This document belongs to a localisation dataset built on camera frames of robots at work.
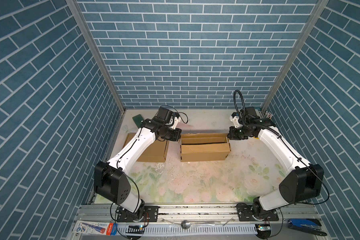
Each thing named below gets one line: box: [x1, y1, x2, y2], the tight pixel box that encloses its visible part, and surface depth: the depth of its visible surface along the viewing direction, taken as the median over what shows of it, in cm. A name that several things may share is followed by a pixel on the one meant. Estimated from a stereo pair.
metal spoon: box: [181, 220, 221, 229], surface depth 72 cm
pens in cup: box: [265, 111, 273, 120], surface depth 98 cm
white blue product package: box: [72, 220, 118, 236], surface depth 71 cm
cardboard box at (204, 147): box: [180, 133, 231, 162], surface depth 84 cm
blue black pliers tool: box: [287, 218, 328, 236], surface depth 71 cm
